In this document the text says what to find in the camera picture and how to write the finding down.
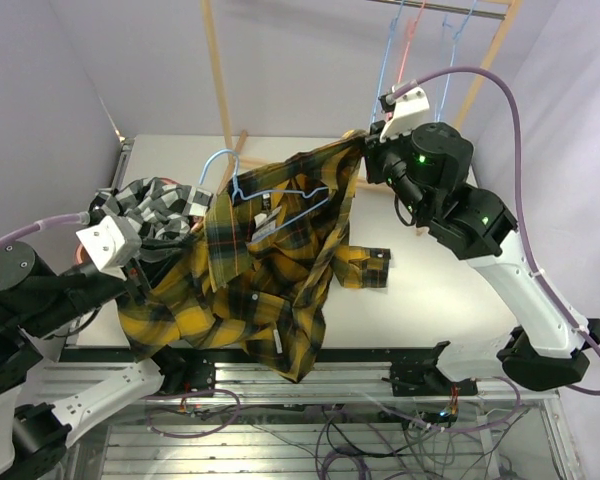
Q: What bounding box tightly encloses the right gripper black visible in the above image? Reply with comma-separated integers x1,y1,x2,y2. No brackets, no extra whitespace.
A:
363,115,431,220

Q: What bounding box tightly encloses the black white checkered shirt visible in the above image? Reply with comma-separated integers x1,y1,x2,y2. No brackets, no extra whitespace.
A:
89,177,214,243

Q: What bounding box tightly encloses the yellow plaid shirt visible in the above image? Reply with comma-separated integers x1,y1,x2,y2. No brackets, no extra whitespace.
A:
117,131,391,383

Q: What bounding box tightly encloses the blue hanger of yellow shirt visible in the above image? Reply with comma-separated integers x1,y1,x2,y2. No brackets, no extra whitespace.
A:
199,146,337,243

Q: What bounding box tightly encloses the blue hanger of checkered shirt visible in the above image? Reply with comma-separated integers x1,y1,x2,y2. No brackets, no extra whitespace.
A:
369,0,405,123

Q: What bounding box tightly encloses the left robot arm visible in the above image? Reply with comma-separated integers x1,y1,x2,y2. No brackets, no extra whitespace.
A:
0,232,190,479

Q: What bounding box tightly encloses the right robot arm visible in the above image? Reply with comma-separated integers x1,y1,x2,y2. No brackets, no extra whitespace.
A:
364,121,600,396

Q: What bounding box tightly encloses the pink laundry basket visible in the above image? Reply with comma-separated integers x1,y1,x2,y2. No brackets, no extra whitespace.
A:
78,177,213,269

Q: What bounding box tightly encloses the metal rack rod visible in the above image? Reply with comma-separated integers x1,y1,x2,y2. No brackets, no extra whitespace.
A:
369,0,506,21

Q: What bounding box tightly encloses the wooden clothes rack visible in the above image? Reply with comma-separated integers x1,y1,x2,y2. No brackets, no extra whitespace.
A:
199,0,524,236

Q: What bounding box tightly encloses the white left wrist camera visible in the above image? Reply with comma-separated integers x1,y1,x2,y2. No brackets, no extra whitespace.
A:
76,215,141,278

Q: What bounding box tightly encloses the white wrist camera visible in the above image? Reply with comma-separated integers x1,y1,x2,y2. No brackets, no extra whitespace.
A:
76,215,141,278
380,82,430,143

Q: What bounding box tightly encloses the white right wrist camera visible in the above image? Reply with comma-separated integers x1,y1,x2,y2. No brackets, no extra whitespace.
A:
380,82,430,143

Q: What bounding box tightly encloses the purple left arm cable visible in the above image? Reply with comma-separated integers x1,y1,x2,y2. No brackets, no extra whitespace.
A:
0,210,106,264

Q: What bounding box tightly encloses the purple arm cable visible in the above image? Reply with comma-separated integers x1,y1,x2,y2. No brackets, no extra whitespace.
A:
0,210,106,264
389,65,600,397

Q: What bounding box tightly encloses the pink wire hanger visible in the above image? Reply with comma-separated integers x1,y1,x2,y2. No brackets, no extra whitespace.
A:
396,0,427,84

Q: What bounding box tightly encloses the blue wire hanger empty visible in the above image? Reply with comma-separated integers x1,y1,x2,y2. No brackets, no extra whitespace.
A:
435,1,477,121

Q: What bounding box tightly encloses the aluminium frame base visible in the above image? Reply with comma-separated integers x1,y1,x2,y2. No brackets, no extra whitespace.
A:
49,349,585,479

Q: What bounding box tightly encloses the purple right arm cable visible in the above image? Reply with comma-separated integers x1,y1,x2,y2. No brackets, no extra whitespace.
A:
389,65,600,397

